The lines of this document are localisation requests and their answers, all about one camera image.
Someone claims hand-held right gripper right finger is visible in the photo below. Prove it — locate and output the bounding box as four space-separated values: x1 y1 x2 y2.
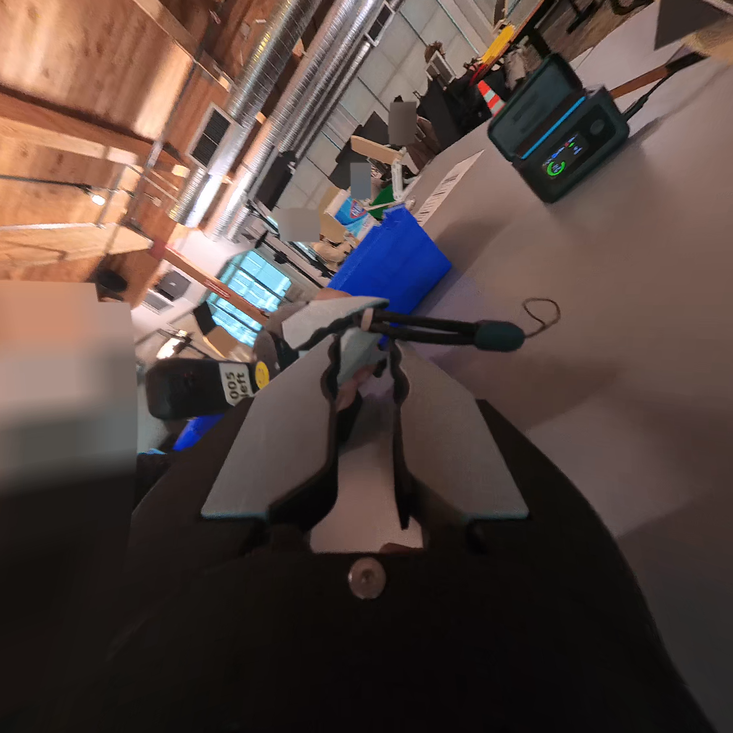
391 338 529 529

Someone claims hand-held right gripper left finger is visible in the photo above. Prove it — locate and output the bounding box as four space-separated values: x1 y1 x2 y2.
202 334 339 521

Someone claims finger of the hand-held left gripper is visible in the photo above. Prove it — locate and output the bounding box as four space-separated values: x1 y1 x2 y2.
281 297 391 351
335 328 387 387

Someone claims person's left hand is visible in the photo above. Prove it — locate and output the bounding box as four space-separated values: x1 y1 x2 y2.
337 365 380 413

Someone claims small blue storage bin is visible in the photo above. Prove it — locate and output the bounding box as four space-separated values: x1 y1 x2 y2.
172 412 225 453

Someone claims studio light on tripod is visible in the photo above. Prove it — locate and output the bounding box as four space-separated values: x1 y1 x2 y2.
153 329 194 360

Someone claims blue plastic bin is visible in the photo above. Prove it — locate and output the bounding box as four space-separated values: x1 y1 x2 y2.
328 206 453 323

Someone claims window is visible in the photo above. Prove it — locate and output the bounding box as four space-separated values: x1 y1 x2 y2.
205 249 294 346

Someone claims disinfecting wipes canister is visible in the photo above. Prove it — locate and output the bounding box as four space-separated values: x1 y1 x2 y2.
334 195 374 231

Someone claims black light panel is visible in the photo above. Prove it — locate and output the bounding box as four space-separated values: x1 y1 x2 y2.
252 150 300 211

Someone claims beige board on white stand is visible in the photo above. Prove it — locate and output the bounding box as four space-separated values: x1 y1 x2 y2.
349 136 423 202

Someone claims brown rubber band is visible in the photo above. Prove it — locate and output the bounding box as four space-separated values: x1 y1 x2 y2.
522 298 562 340

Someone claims white paper sheet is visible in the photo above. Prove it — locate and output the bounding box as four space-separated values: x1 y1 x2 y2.
412 150 486 228

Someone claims orange traffic cone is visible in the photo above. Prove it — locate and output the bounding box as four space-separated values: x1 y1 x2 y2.
477 80 506 118

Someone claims dark charging case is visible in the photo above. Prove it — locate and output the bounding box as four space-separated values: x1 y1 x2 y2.
487 53 631 204

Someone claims small yellow bin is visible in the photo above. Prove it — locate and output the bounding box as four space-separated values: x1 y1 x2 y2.
480 23 517 65

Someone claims black wall speaker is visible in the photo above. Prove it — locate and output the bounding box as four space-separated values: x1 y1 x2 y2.
156 272 192 302

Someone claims wooden post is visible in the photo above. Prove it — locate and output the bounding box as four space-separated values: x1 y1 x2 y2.
152 243 271 323

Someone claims silver air duct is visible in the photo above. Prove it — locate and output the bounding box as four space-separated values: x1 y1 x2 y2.
169 0 397 242

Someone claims black charger cable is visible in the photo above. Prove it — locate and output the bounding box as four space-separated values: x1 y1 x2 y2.
621 68 675 119

